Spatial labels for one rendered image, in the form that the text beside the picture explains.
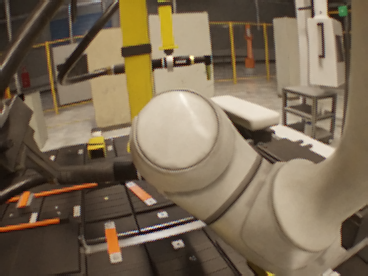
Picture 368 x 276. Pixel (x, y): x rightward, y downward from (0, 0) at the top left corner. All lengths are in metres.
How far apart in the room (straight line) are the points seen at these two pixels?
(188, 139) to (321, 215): 0.13
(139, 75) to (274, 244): 0.39
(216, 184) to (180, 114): 0.08
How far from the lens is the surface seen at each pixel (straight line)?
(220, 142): 0.21
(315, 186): 0.23
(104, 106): 4.91
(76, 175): 0.61
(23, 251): 0.68
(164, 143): 0.21
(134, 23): 0.51
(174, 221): 0.66
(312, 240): 0.25
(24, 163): 0.44
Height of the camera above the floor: 1.40
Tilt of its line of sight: 20 degrees down
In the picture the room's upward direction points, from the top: 5 degrees counter-clockwise
